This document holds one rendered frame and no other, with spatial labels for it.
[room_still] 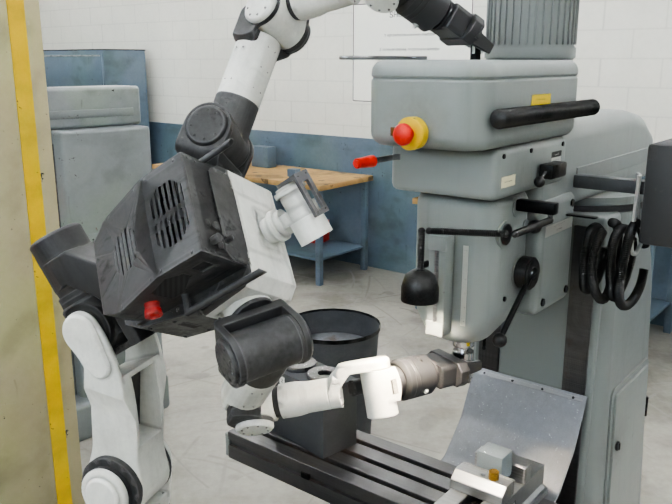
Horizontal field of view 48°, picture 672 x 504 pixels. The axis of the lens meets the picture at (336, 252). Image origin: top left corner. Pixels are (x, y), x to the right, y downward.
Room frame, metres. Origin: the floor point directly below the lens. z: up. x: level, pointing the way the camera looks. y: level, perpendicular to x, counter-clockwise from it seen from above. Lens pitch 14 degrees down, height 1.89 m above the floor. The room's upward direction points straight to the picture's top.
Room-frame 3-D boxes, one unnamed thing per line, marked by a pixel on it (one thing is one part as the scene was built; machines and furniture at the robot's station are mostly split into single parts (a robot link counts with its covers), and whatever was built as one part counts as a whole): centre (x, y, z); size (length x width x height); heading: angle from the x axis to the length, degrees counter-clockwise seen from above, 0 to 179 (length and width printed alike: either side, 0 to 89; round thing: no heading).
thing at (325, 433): (1.84, 0.06, 1.01); 0.22 x 0.12 x 0.20; 43
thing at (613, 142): (1.95, -0.59, 1.66); 0.80 x 0.23 x 0.20; 142
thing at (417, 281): (1.38, -0.16, 1.47); 0.07 x 0.07 x 0.06
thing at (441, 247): (1.48, -0.21, 1.45); 0.04 x 0.04 x 0.21; 52
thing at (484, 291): (1.57, -0.28, 1.47); 0.21 x 0.19 x 0.32; 52
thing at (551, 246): (1.71, -0.40, 1.47); 0.24 x 0.19 x 0.26; 52
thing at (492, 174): (1.60, -0.31, 1.68); 0.34 x 0.24 x 0.10; 142
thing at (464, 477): (1.46, -0.32, 1.00); 0.12 x 0.06 x 0.04; 52
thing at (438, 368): (1.51, -0.20, 1.23); 0.13 x 0.12 x 0.10; 33
